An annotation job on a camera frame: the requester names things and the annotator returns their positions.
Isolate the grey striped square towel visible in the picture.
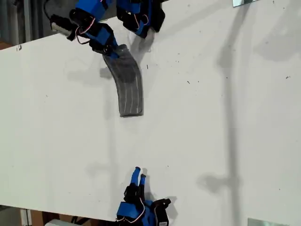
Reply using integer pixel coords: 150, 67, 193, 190
102, 44, 144, 118

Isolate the white box under table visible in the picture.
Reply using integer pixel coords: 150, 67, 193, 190
44, 218, 74, 226

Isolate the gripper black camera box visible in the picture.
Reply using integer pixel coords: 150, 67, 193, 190
151, 198, 172, 226
50, 14, 74, 40

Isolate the camera black cable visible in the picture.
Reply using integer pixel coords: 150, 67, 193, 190
44, 0, 54, 20

